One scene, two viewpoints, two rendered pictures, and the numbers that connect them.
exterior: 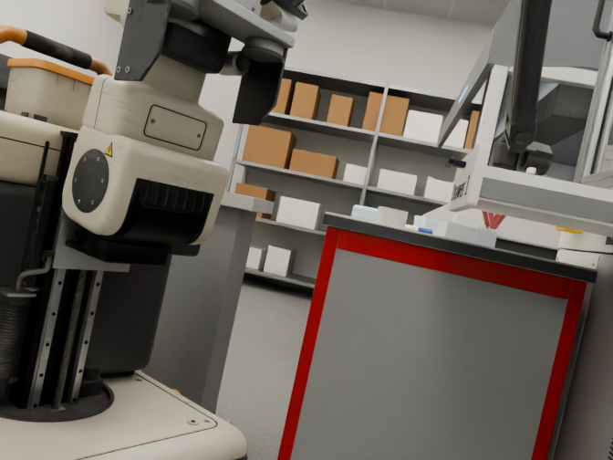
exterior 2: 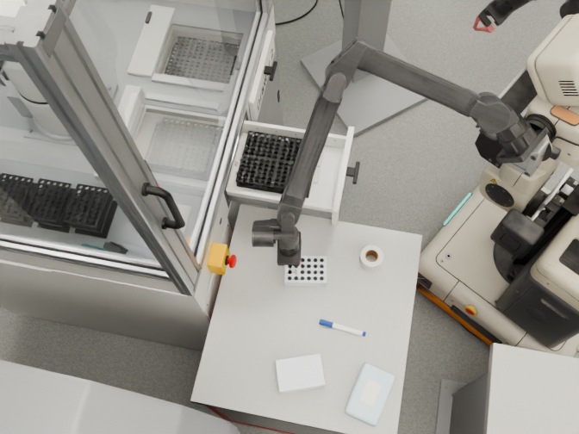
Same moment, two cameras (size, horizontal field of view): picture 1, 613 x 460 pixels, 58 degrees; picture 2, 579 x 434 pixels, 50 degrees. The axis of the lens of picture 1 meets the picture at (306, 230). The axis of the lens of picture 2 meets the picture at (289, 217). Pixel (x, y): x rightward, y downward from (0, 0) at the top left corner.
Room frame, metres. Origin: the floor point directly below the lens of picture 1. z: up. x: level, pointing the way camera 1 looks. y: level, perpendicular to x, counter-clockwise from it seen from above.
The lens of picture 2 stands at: (1.96, -0.34, 2.57)
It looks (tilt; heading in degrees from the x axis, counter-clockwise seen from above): 67 degrees down; 188
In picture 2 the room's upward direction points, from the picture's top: 5 degrees counter-clockwise
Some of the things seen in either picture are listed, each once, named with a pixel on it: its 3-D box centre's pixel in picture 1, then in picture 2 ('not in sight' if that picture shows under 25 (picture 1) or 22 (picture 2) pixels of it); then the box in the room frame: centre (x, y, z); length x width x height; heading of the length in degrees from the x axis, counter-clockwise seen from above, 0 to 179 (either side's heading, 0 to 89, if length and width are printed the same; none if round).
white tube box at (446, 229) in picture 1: (465, 234); (305, 270); (1.37, -0.39, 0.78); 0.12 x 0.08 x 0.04; 92
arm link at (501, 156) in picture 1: (508, 156); (286, 237); (1.34, -0.44, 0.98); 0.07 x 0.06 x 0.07; 92
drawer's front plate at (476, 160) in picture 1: (466, 182); (343, 175); (1.09, -0.29, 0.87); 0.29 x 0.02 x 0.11; 172
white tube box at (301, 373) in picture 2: (438, 228); (300, 374); (1.67, -0.39, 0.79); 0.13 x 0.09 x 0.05; 102
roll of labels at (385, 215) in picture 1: (391, 217); (370, 257); (1.32, -0.19, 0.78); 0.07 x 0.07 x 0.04
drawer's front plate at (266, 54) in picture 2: not in sight; (262, 75); (0.74, -0.56, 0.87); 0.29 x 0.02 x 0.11; 172
